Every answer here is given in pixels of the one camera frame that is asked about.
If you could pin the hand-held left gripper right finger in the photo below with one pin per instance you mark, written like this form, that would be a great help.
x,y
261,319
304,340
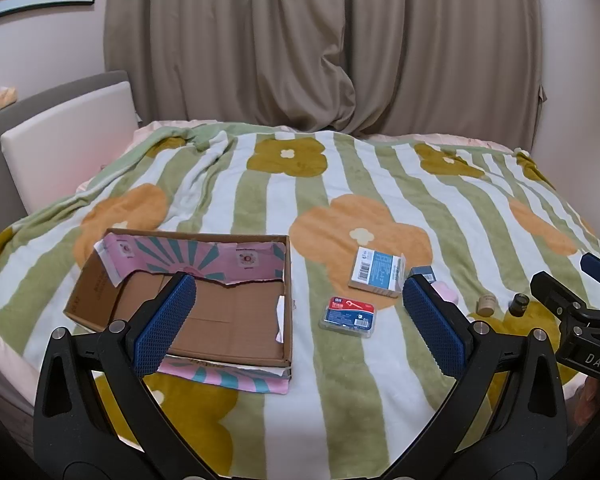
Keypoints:
x,y
437,327

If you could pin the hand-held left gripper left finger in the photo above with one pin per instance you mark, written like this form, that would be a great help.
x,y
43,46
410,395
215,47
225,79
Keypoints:
x,y
162,327

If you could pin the small beige cylinder jar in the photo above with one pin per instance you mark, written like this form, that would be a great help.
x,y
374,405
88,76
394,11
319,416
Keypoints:
x,y
486,305

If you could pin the small metallic blue box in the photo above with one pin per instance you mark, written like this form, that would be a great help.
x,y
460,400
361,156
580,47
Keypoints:
x,y
422,274

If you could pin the pink printed cardboard box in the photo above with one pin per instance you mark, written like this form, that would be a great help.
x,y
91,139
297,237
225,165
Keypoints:
x,y
230,310

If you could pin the person's right hand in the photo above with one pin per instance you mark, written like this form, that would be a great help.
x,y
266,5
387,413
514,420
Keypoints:
x,y
592,405

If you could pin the small pink object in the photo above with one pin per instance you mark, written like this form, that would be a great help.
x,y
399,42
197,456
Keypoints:
x,y
446,292

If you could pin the small black bottle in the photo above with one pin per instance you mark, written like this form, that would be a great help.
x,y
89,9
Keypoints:
x,y
520,305

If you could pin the blue and white carton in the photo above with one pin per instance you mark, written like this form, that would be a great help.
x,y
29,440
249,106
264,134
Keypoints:
x,y
377,272

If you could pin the clear floss pick case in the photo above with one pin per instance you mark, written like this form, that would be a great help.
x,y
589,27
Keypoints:
x,y
349,316

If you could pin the striped floral blanket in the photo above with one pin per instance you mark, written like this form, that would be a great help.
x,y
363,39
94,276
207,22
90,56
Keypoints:
x,y
380,185

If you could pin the white headboard cushion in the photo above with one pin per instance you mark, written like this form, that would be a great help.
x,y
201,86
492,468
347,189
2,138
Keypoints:
x,y
65,145

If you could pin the yellow cloth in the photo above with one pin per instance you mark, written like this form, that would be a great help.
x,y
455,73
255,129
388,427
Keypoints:
x,y
1,97

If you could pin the beige curtain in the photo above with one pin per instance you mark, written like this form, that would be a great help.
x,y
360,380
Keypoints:
x,y
330,45

